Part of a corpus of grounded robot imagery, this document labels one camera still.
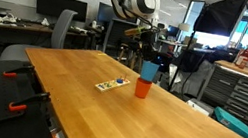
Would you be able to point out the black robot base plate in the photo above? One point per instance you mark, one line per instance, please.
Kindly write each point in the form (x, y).
(0, 102)

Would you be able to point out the orange plastic cup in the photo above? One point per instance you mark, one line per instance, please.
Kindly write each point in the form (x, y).
(143, 89)

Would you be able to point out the wooden stool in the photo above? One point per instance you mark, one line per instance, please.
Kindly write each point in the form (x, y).
(132, 58)

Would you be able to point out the blue plastic cup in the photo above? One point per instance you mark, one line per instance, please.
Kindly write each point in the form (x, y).
(149, 71)

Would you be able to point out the black light stand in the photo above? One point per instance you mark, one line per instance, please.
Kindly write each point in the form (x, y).
(182, 60)

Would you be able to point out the grey drawer cabinet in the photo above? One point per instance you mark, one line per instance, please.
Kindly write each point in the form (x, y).
(244, 96)

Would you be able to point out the dark blue-lit monitor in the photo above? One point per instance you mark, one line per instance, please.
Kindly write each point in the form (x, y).
(106, 13)

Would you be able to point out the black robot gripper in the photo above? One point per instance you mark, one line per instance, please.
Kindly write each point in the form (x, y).
(145, 42)

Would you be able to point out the light grey office chair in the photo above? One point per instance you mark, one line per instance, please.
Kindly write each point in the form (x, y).
(62, 30)

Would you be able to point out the brown wooden office desk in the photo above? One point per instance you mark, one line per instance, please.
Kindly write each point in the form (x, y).
(19, 27)

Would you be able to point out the red bottle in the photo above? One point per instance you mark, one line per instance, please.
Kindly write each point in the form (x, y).
(243, 58)

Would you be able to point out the white box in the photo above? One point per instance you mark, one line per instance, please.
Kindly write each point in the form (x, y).
(199, 106)

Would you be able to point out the black softbox studio light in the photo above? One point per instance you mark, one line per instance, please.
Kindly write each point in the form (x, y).
(221, 15)

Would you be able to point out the white colourful toy puzzle board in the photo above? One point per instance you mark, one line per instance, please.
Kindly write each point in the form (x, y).
(112, 84)

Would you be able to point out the black clamp with orange tip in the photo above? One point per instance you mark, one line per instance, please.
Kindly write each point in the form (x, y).
(18, 71)
(29, 100)

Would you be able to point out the white table lamp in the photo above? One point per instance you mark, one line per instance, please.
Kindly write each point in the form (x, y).
(184, 27)

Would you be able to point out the wide black computer monitor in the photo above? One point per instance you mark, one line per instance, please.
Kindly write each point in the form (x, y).
(61, 5)

